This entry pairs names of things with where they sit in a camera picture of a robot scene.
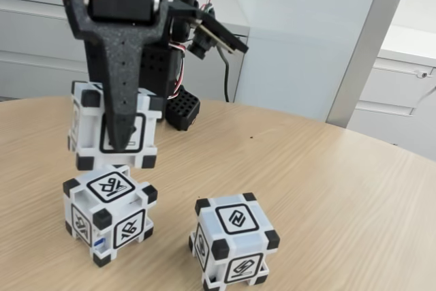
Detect white cube with stacked-diamonds symbol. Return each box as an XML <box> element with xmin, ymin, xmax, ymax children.
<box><xmin>67</xmin><ymin>80</ymin><xmax>164</xmax><ymax>172</ymax></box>

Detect white cube with zigzag symbol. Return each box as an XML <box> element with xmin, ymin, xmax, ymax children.
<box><xmin>189</xmin><ymin>192</ymin><xmax>282</xmax><ymax>288</ymax></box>

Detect long white drawer cabinet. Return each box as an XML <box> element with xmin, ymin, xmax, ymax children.
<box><xmin>0</xmin><ymin>0</ymin><xmax>251</xmax><ymax>104</ymax></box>

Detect white cube with XR symbol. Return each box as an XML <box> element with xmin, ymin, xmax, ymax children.
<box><xmin>62</xmin><ymin>164</ymin><xmax>159</xmax><ymax>268</ymax></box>

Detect small white drawer cabinet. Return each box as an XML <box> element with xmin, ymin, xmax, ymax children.
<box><xmin>349</xmin><ymin>23</ymin><xmax>436</xmax><ymax>162</ymax></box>

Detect bare board camera module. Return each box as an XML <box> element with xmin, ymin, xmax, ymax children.
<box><xmin>168</xmin><ymin>0</ymin><xmax>250</xmax><ymax>62</ymax></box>

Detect black camera cable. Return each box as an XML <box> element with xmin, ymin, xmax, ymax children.
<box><xmin>219</xmin><ymin>48</ymin><xmax>232</xmax><ymax>104</ymax></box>

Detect grey metal partition post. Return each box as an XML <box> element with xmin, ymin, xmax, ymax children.
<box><xmin>325</xmin><ymin>0</ymin><xmax>417</xmax><ymax>132</ymax></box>

